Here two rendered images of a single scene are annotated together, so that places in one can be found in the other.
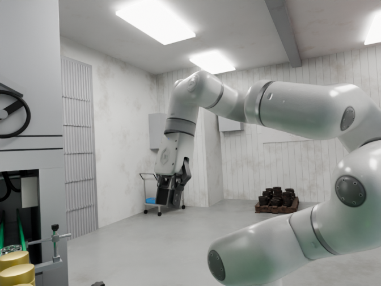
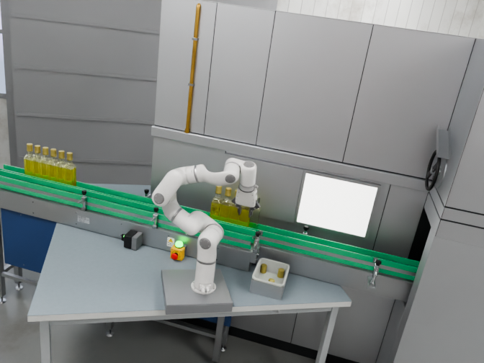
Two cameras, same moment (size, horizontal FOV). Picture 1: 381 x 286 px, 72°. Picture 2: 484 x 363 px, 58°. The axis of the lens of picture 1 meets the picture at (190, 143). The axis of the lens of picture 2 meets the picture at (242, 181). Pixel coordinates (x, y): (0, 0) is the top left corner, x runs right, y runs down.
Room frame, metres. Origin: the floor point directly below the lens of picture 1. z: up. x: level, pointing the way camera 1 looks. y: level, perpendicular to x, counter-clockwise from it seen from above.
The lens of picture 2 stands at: (2.03, -1.33, 2.10)
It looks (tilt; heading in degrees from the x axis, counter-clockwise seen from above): 21 degrees down; 137
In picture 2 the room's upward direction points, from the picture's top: 8 degrees clockwise
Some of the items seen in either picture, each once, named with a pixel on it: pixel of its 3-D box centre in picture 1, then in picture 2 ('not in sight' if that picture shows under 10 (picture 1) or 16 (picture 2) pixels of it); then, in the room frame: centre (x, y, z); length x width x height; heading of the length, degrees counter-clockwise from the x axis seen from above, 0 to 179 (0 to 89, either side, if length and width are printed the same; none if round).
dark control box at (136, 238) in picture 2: not in sight; (132, 240); (0.02, -0.23, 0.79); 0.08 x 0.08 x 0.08; 35
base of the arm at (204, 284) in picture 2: not in sight; (204, 275); (0.61, -0.15, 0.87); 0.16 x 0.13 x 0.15; 151
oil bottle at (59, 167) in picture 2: not in sight; (62, 172); (-0.59, -0.41, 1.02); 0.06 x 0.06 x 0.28; 35
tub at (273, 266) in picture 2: not in sight; (270, 277); (0.71, 0.22, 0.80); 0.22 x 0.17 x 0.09; 125
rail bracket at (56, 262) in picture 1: (49, 253); (373, 276); (1.09, 0.60, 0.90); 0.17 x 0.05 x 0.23; 125
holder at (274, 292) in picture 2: not in sight; (271, 276); (0.70, 0.24, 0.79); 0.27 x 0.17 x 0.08; 125
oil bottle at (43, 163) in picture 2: not in sight; (46, 168); (-0.68, -0.48, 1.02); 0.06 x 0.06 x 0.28; 35
